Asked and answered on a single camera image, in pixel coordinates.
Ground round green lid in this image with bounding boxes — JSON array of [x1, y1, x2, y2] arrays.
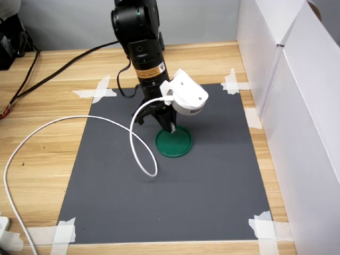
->
[[155, 125, 194, 159]]

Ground white masking tape piece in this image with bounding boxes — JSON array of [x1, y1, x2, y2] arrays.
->
[[0, 217, 77, 255], [220, 68, 250, 96], [244, 107, 264, 130], [248, 210, 293, 255], [71, 75, 117, 104]]

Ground dark grey mat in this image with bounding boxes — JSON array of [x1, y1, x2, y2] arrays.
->
[[57, 83, 274, 245]]

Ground white partition box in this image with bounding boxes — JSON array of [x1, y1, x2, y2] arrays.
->
[[261, 0, 340, 255], [235, 0, 310, 119]]

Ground black box-shaped device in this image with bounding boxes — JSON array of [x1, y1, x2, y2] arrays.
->
[[0, 13, 37, 71]]

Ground pale grey rounded object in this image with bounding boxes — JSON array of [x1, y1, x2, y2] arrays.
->
[[0, 0, 22, 21]]

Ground brown cardboard roll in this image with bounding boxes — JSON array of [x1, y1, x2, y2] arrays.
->
[[307, 0, 323, 22]]

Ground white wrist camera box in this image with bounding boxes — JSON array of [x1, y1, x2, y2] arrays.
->
[[159, 68, 209, 116]]

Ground white camera cable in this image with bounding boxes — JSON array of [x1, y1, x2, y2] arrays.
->
[[3, 97, 174, 255]]

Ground black arm ribbon cable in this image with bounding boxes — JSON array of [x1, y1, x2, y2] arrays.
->
[[117, 57, 146, 99]]

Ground black power cable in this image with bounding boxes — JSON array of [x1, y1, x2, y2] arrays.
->
[[9, 49, 40, 105], [10, 40, 120, 106]]

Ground red and white cable tag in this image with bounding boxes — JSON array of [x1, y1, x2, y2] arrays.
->
[[0, 103, 11, 120]]

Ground small white bracket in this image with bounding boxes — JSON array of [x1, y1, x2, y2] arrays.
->
[[0, 216, 11, 232]]

